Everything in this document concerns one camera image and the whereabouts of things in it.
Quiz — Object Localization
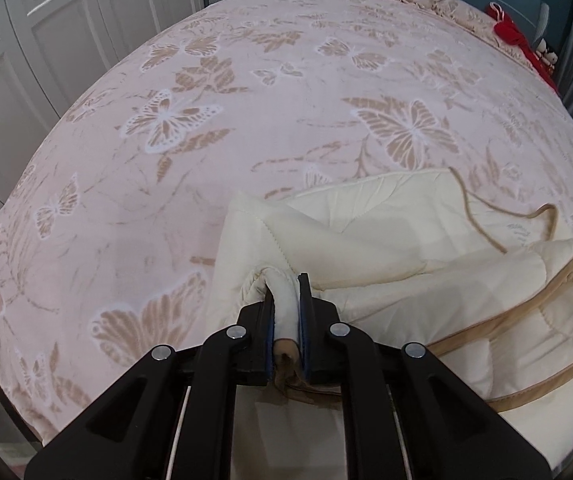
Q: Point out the cream quilted jacket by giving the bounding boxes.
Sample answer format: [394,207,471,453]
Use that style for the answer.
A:
[213,165,573,480]

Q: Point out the pair of plush dolls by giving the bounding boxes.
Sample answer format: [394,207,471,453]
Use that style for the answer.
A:
[535,37,560,69]

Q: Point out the pink butterfly-print bed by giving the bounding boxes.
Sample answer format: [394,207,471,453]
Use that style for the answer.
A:
[0,0,573,461]

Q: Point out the red garment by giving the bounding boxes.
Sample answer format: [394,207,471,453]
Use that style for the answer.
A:
[483,2,560,94]

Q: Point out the white wardrobe doors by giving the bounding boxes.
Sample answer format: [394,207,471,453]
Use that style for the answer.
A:
[0,0,217,243]

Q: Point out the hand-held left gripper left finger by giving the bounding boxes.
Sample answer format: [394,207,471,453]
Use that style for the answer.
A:
[24,300,277,480]

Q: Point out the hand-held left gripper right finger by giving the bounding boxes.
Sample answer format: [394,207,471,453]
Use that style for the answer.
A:
[297,272,552,480]

